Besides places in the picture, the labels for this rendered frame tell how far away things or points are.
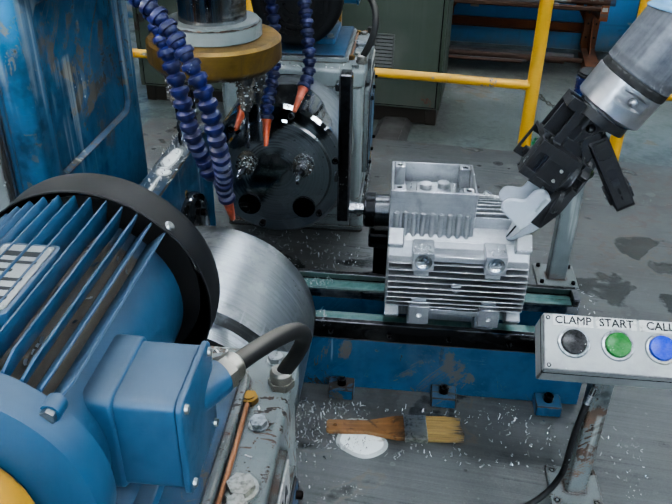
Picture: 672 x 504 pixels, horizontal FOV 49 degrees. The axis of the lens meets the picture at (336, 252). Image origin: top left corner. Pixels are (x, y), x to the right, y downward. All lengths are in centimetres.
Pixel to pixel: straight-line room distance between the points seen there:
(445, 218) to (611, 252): 68
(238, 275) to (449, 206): 35
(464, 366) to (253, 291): 46
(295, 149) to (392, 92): 309
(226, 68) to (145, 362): 56
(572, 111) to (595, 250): 71
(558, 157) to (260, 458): 56
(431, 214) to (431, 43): 325
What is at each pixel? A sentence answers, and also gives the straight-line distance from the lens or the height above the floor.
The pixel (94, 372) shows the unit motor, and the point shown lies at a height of 131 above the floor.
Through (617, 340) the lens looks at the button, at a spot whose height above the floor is 107.
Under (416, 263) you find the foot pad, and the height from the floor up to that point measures 106.
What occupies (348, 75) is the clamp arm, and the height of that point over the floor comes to 125.
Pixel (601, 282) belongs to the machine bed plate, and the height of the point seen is 80.
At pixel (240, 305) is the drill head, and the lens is 78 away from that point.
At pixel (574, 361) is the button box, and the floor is 105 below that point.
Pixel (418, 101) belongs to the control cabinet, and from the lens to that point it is 436.
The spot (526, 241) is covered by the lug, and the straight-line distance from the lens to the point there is 106.
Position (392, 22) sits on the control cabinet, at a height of 58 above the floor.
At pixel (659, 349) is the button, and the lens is 93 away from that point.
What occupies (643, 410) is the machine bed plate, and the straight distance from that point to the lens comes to 127.
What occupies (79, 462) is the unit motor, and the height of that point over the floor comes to 131.
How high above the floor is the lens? 160
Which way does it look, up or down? 31 degrees down
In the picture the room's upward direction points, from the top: 1 degrees clockwise
